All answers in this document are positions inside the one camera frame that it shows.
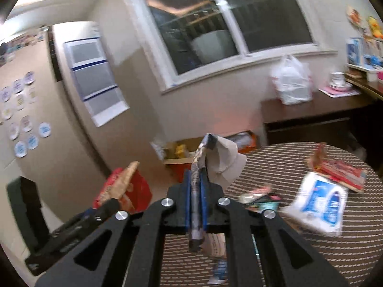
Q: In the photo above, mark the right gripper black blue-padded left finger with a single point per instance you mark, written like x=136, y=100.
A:
x=125, y=250

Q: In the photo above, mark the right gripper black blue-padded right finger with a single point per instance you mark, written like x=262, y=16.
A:
x=261, y=248

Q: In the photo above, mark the red snack bag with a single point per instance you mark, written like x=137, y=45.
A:
x=127, y=186

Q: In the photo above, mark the silver wrapper with tissue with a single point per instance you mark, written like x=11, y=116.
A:
x=217, y=161

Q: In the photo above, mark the black colourful snack wrapper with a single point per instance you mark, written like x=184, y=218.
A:
x=271, y=201

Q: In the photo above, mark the red white checkered wrapper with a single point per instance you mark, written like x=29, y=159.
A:
x=255, y=194

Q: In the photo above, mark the white blue tissue pack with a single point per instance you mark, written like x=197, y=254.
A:
x=319, y=205

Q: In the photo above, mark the brown polka dot tablecloth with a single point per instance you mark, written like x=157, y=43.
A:
x=357, y=250

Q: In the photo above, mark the round blue fridge magnet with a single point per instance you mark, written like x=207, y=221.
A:
x=44, y=129
x=20, y=149
x=32, y=141

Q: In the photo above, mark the red cardboard gift box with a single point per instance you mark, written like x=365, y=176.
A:
x=179, y=155

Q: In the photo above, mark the orange brown cardboard box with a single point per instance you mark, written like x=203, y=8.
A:
x=246, y=141

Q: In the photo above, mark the round beige fridge magnet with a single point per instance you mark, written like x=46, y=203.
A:
x=26, y=124

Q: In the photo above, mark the beige refrigerator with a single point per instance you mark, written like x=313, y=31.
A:
x=72, y=164

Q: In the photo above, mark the dark wooden sideboard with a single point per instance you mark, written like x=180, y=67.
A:
x=323, y=119

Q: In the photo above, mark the white plastic shopping bag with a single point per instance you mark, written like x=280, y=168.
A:
x=292, y=81

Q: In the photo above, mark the pink paper mat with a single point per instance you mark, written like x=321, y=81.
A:
x=330, y=92

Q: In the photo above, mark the white teacup stack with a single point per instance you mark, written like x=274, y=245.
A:
x=337, y=81

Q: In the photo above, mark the yellow duck toy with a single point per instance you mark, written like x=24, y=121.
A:
x=375, y=28

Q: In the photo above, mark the blue white wall calendar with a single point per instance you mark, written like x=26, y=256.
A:
x=94, y=80

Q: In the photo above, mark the white window frame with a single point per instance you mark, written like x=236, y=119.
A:
x=190, y=40

